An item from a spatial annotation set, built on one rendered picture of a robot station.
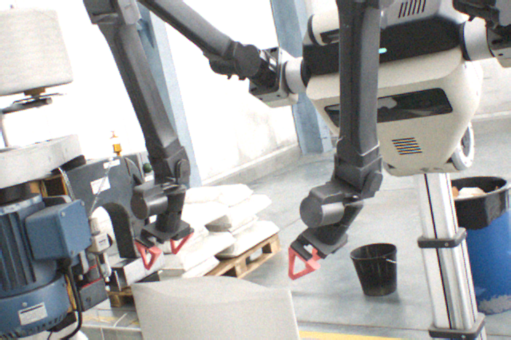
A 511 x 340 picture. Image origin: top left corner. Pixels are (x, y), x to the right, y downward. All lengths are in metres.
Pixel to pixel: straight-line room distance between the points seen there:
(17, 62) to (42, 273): 0.40
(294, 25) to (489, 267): 7.17
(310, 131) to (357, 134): 9.09
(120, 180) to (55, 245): 0.48
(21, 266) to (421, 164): 0.98
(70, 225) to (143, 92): 0.31
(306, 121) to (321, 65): 8.61
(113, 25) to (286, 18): 8.94
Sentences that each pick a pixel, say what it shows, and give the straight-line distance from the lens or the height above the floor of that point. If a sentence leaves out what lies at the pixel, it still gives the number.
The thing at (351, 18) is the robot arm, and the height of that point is 1.52.
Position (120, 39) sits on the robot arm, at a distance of 1.27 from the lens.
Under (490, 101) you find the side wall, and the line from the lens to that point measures 9.34.
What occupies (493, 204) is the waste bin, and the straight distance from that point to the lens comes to 3.38.
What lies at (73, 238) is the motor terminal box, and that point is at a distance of 1.21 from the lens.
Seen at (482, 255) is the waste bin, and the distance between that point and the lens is 3.44.
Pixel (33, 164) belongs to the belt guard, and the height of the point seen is 1.39.
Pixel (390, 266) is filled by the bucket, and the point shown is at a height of 0.18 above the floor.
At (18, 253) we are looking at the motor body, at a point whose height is 1.24.
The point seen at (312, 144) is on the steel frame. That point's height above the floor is 0.17.
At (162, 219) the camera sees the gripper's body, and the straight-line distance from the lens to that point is 1.43.
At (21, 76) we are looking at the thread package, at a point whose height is 1.56.
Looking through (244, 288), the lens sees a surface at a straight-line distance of 1.43.
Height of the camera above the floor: 1.47
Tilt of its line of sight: 8 degrees down
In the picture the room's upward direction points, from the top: 12 degrees counter-clockwise
